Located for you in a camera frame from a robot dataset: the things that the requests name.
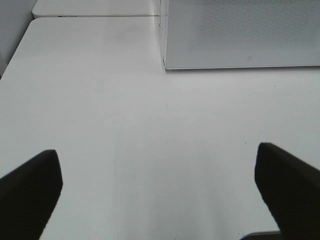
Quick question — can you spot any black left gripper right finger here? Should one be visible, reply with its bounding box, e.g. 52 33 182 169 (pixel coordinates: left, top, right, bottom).
254 142 320 240

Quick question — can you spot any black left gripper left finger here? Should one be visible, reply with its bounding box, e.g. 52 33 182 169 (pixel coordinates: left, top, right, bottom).
0 149 63 240

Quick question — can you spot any white microwave door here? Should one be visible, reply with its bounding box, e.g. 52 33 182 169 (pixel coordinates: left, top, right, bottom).
160 0 320 70

